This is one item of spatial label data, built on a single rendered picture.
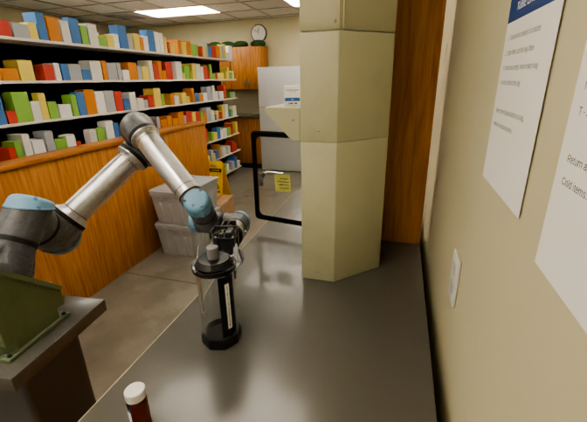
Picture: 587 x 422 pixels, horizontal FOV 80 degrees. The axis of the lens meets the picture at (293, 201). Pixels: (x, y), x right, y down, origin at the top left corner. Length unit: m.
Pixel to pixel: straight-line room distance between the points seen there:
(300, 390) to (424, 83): 1.06
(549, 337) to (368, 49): 0.86
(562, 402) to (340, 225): 0.84
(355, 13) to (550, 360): 0.90
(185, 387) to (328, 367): 0.33
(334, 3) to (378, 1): 0.14
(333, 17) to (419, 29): 0.43
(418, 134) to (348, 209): 0.44
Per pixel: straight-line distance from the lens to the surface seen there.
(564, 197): 0.40
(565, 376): 0.40
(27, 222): 1.21
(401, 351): 0.99
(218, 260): 0.87
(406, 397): 0.89
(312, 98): 1.05
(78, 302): 1.33
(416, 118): 1.40
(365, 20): 1.10
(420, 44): 1.39
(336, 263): 1.19
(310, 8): 1.07
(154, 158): 1.16
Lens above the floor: 1.59
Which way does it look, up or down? 19 degrees down
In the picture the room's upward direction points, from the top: 1 degrees counter-clockwise
